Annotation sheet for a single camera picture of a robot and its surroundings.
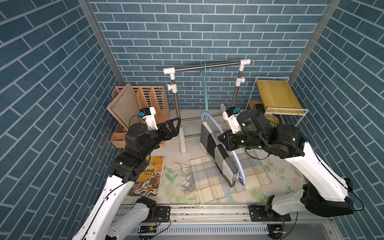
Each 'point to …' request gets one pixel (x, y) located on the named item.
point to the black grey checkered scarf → (225, 160)
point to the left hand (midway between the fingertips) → (179, 121)
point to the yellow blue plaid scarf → (202, 181)
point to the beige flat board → (125, 106)
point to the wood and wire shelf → (278, 97)
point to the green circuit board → (148, 229)
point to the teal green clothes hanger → (203, 76)
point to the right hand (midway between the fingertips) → (220, 138)
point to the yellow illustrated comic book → (149, 184)
